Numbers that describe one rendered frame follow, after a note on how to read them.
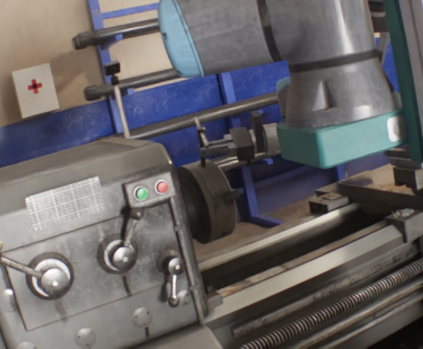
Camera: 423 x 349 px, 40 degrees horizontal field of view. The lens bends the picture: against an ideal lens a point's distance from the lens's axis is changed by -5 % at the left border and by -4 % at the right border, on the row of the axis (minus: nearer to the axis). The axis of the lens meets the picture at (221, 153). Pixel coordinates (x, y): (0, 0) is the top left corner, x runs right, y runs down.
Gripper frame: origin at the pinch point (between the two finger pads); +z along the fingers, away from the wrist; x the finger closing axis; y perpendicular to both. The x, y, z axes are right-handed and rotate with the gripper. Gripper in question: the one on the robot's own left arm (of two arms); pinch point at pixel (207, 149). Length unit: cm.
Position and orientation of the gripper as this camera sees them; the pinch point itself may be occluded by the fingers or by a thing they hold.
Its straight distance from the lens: 179.2
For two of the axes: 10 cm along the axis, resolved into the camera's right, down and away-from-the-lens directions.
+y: 0.9, 8.8, 4.6
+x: -1.6, -4.5, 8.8
